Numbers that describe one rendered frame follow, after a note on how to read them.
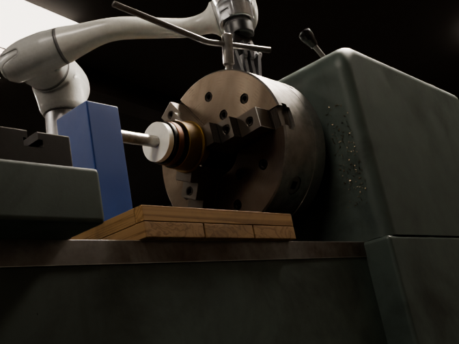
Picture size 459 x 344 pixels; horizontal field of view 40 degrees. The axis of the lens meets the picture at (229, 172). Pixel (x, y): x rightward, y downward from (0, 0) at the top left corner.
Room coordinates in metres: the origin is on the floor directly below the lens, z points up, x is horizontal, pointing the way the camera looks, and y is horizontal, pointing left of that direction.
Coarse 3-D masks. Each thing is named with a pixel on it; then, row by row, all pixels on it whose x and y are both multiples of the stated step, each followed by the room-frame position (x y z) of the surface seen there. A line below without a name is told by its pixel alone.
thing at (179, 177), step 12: (204, 168) 1.08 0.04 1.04; (180, 180) 1.08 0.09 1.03; (192, 180) 1.07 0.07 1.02; (204, 180) 1.09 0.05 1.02; (216, 180) 1.11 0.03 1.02; (192, 192) 1.09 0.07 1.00; (204, 192) 1.10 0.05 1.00; (216, 192) 1.12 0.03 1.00; (192, 204) 1.12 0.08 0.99; (204, 204) 1.11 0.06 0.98; (216, 204) 1.13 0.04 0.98
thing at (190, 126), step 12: (180, 132) 0.99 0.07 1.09; (192, 132) 1.01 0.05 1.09; (180, 144) 0.99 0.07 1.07; (192, 144) 1.01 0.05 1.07; (204, 144) 1.02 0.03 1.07; (180, 156) 1.01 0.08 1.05; (192, 156) 1.02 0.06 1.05; (204, 156) 1.06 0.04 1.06; (180, 168) 1.04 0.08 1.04; (192, 168) 1.05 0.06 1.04
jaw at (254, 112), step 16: (256, 112) 1.00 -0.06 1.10; (272, 112) 1.03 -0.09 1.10; (208, 128) 1.02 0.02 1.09; (224, 128) 1.03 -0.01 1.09; (240, 128) 1.03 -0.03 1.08; (256, 128) 1.01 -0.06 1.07; (272, 128) 1.03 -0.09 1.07; (208, 144) 1.03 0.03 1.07; (224, 144) 1.04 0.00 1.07; (240, 144) 1.06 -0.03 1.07
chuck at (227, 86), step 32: (192, 96) 1.14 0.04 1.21; (224, 96) 1.09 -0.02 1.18; (256, 96) 1.05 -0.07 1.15; (288, 96) 1.07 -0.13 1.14; (288, 128) 1.03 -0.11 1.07; (224, 160) 1.20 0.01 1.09; (256, 160) 1.07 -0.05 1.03; (288, 160) 1.04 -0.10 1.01; (224, 192) 1.12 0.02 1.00; (256, 192) 1.08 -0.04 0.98
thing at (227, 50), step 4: (224, 36) 1.12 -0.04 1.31; (228, 36) 1.12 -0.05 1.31; (224, 40) 1.12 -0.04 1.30; (228, 40) 1.12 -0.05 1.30; (232, 40) 1.12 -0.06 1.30; (228, 44) 1.12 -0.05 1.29; (232, 44) 1.12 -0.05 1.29; (224, 48) 1.12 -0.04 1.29; (228, 48) 1.12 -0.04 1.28; (232, 48) 1.12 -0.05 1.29; (224, 52) 1.12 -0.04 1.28; (228, 52) 1.12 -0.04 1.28; (232, 52) 1.12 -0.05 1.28; (224, 56) 1.12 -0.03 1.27; (228, 56) 1.12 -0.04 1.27; (232, 56) 1.12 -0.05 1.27; (224, 60) 1.12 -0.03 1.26; (228, 60) 1.12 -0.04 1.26; (232, 60) 1.13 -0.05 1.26; (224, 64) 1.13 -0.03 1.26; (228, 64) 1.13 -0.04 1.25; (232, 64) 1.13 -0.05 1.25; (228, 68) 1.13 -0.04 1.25; (232, 68) 1.13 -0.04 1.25
